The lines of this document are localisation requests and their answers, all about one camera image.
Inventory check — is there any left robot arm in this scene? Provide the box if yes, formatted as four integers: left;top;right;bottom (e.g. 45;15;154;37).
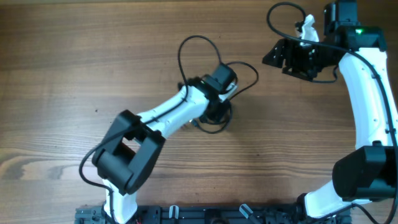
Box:
92;63;238;223

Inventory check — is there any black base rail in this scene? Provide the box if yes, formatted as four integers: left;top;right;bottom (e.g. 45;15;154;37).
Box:
74;204;352;224

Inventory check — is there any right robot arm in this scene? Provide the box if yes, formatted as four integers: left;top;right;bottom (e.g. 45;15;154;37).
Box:
262;0;397;222

